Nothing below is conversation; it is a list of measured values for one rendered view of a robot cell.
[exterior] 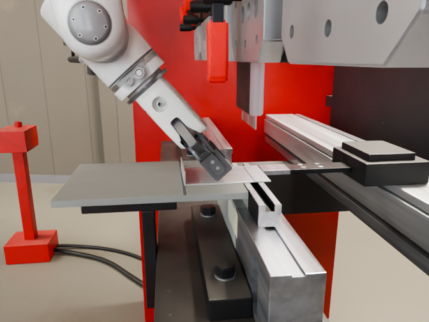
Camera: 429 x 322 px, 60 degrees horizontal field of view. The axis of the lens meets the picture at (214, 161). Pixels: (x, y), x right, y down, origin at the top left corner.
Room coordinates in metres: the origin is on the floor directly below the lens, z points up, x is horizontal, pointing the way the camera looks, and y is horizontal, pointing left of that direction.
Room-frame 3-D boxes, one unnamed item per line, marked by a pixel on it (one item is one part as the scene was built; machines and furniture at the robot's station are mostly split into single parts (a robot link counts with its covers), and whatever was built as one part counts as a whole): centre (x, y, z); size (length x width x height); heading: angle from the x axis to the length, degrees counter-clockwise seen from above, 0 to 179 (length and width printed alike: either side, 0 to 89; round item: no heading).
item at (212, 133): (1.12, 0.02, 0.92); 0.50 x 0.06 x 0.10; 7
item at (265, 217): (0.54, -0.06, 0.99); 0.20 x 0.03 x 0.03; 7
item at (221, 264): (0.43, -0.01, 0.91); 0.03 x 0.03 x 0.02
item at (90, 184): (0.56, 0.09, 1.00); 0.26 x 0.18 x 0.01; 97
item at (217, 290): (0.53, 0.00, 0.89); 0.30 x 0.05 x 0.03; 7
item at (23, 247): (2.09, 1.13, 0.42); 0.25 x 0.20 x 0.83; 97
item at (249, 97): (0.58, -0.05, 1.13); 0.10 x 0.02 x 0.10; 7
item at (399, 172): (0.61, -0.21, 1.01); 0.26 x 0.12 x 0.05; 97
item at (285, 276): (0.52, -0.06, 0.92); 0.39 x 0.06 x 0.10; 7
